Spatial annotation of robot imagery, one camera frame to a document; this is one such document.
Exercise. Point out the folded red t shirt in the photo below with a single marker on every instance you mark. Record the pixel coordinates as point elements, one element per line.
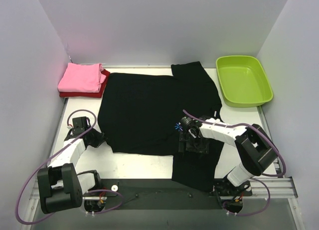
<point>89,95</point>

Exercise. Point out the folded pink t shirt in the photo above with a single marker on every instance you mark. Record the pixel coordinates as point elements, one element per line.
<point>82,78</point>

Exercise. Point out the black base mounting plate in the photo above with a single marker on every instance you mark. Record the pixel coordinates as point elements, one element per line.
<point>160,194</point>

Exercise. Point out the green plastic tray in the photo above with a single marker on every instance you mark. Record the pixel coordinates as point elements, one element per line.
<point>243,81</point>

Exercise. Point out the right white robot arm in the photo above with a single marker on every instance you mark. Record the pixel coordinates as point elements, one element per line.
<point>256,151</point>

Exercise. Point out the black t shirt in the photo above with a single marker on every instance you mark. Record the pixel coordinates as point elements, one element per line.
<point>139,114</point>

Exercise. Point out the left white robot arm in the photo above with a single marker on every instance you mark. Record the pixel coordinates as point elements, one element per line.
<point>60,187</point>

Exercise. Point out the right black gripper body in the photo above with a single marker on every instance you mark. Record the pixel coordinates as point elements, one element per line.
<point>197,145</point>

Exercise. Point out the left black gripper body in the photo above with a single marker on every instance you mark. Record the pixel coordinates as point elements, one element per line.
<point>97,139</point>

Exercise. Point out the aluminium rail frame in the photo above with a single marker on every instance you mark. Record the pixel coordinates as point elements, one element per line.
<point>278,187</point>

